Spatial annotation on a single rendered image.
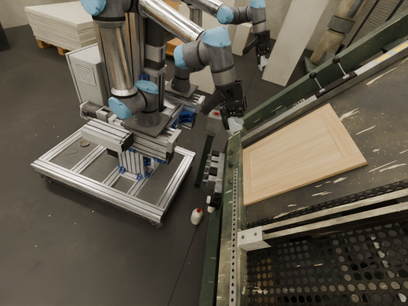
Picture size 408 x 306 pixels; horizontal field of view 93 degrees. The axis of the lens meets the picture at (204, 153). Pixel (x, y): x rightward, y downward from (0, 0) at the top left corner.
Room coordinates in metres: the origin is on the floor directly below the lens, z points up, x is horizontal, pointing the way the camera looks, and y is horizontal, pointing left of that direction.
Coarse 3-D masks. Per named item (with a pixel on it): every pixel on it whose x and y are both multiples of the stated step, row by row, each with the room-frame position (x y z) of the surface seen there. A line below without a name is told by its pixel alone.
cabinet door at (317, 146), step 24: (312, 120) 0.98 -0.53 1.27; (336, 120) 0.89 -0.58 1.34; (264, 144) 0.98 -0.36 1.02; (288, 144) 0.88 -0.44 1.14; (312, 144) 0.81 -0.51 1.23; (336, 144) 0.75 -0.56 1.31; (264, 168) 0.79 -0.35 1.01; (288, 168) 0.72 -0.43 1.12; (312, 168) 0.67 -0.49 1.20; (336, 168) 0.62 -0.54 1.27; (264, 192) 0.62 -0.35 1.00
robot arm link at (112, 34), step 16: (80, 0) 0.75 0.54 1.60; (96, 0) 0.72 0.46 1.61; (112, 0) 0.76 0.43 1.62; (128, 0) 0.82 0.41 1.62; (96, 16) 0.74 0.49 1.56; (112, 16) 0.75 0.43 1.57; (112, 32) 0.75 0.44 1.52; (112, 48) 0.75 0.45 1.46; (112, 64) 0.74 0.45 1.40; (128, 64) 0.79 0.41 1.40; (112, 80) 0.75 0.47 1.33; (128, 80) 0.76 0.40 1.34; (112, 96) 0.73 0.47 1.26; (128, 96) 0.74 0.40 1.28; (128, 112) 0.71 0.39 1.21
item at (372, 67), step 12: (384, 60) 1.11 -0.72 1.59; (396, 60) 1.12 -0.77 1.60; (360, 72) 1.12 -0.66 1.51; (372, 72) 1.11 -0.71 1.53; (348, 84) 1.11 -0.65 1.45; (312, 96) 1.15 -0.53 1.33; (324, 96) 1.11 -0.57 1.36; (300, 108) 1.10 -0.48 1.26; (276, 120) 1.11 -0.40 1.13; (288, 120) 1.10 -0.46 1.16; (252, 132) 1.13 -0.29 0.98; (264, 132) 1.10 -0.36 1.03
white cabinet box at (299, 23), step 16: (304, 0) 4.74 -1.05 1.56; (320, 0) 4.71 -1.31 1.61; (288, 16) 4.76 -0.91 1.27; (304, 16) 4.72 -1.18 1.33; (320, 16) 4.69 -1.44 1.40; (288, 32) 4.74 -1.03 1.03; (304, 32) 4.71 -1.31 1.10; (288, 48) 4.73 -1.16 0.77; (304, 48) 4.69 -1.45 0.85; (272, 64) 4.75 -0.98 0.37; (288, 64) 4.71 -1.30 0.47; (272, 80) 4.73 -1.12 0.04
